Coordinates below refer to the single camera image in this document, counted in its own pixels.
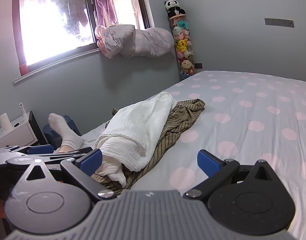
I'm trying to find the purple hanging towel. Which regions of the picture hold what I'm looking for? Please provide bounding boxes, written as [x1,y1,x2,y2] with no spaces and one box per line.
[93,0,118,27]

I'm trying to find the clear tube of plush toys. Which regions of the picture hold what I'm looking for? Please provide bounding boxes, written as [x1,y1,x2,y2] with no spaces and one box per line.
[168,15,197,82]

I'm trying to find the polka dot bed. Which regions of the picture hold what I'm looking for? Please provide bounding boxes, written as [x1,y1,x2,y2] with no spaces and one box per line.
[80,70,306,240]

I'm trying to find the white tissue roll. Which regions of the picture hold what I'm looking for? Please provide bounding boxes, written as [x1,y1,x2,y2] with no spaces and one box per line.
[0,113,13,131]

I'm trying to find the white nightstand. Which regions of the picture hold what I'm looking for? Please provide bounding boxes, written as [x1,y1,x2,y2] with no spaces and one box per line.
[0,110,47,150]

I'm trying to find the grey wall switch panel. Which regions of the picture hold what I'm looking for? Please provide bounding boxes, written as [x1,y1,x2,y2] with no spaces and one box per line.
[264,18,294,28]

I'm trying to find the panda plush toy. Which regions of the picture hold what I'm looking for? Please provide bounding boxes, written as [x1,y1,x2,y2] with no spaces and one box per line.
[164,0,186,18]

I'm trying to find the window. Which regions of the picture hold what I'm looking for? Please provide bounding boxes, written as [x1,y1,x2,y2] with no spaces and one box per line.
[12,0,156,77]

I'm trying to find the brown striped garment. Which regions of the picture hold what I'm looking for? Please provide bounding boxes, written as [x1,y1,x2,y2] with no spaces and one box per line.
[92,99,206,190]

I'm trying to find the blue stool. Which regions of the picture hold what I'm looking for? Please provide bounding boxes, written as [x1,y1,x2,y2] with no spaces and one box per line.
[43,115,81,145]

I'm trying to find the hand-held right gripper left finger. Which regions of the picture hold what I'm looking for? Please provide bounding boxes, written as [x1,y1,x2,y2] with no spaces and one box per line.
[26,149,116,202]

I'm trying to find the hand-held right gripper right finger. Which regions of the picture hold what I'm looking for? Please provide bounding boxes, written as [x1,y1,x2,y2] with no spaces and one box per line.
[184,149,278,200]

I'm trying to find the pink foam tube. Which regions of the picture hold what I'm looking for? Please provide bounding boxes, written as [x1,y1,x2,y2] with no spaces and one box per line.
[12,0,30,77]

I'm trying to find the white crinkled garment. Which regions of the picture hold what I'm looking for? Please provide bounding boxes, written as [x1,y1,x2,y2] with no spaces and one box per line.
[94,92,176,188]

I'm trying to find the person's leg with white sock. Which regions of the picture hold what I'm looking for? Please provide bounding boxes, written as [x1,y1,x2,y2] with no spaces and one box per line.
[48,113,84,154]

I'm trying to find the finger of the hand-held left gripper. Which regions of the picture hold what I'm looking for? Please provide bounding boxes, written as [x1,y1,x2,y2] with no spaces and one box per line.
[27,144,54,155]
[43,148,93,163]

